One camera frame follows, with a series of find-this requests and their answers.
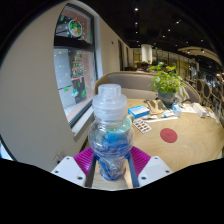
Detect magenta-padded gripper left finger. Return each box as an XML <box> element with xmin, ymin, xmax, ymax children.
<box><xmin>50</xmin><ymin>147</ymin><xmax>98</xmax><ymax>189</ymax></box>

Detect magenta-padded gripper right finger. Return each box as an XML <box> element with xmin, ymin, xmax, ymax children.
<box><xmin>127</xmin><ymin>145</ymin><xmax>174</xmax><ymax>188</ymax></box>

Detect clear blue-label water bottle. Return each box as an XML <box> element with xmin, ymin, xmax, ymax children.
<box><xmin>87</xmin><ymin>83</ymin><xmax>135</xmax><ymax>182</ymax></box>

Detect pill blister pack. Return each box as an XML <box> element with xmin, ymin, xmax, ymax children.
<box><xmin>132</xmin><ymin>118</ymin><xmax>152</xmax><ymax>134</ymax></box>

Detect flat round red coaster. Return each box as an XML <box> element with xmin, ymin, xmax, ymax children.
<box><xmin>159</xmin><ymin>127</ymin><xmax>179</xmax><ymax>144</ymax></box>

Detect white pen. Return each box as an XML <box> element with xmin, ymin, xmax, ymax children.
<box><xmin>143</xmin><ymin>114</ymin><xmax>179</xmax><ymax>123</ymax></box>

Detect blue and white box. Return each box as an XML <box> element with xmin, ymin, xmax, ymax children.
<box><xmin>127</xmin><ymin>104</ymin><xmax>151</xmax><ymax>119</ymax></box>

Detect small white-blue carton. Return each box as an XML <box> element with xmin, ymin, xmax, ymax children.
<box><xmin>172</xmin><ymin>103</ymin><xmax>183</xmax><ymax>118</ymax></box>

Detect white cardboard box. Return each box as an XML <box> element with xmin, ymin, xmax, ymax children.
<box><xmin>192</xmin><ymin>102</ymin><xmax>208</xmax><ymax>118</ymax></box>

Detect grey curved sofa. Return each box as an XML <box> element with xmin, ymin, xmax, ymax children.
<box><xmin>94</xmin><ymin>70</ymin><xmax>203</xmax><ymax>104</ymax></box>

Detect window with christmas decals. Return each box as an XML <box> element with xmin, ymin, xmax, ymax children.
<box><xmin>53</xmin><ymin>3</ymin><xmax>99</xmax><ymax>129</ymax></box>

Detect green potted plant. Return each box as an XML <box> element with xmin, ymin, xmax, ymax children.
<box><xmin>147</xmin><ymin>61</ymin><xmax>187</xmax><ymax>108</ymax></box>

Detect group of round-back chairs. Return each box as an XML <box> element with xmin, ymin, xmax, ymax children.
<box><xmin>194</xmin><ymin>78</ymin><xmax>224</xmax><ymax>118</ymax></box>

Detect white round column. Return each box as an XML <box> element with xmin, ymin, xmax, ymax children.
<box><xmin>140</xmin><ymin>43</ymin><xmax>154</xmax><ymax>64</ymax></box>

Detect ceiling spot lights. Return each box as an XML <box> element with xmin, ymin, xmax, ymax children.
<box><xmin>131</xmin><ymin>4</ymin><xmax>208</xmax><ymax>54</ymax></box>

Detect white wall power outlet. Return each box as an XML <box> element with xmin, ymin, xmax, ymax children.
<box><xmin>54</xmin><ymin>151</ymin><xmax>68</xmax><ymax>164</ymax></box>

